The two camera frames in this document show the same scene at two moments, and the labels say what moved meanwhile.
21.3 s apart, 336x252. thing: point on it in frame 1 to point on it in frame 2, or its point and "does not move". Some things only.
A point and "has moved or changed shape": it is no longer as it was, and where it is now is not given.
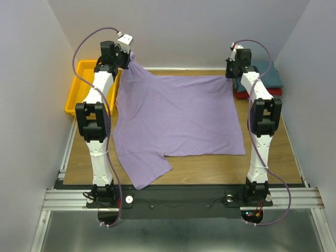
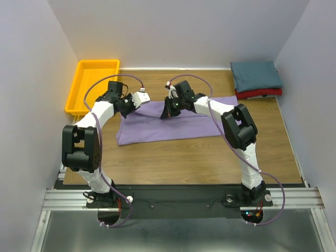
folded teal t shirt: [271, 80] does not move
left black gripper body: [121, 59] to [126, 105]
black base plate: [179, 201] does not move
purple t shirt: [157, 117] has moved or changed shape
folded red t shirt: [245, 94] does not move
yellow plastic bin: [80, 90] does not move
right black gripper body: [231, 65] to [178, 105]
